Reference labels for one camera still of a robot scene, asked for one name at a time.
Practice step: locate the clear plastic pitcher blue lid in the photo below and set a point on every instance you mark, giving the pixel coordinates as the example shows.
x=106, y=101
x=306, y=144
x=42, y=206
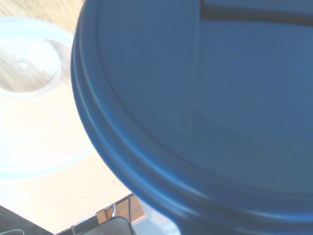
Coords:
x=195, y=98

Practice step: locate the clear plastic bowl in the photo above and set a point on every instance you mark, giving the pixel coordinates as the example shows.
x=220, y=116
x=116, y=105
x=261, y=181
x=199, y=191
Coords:
x=49, y=122

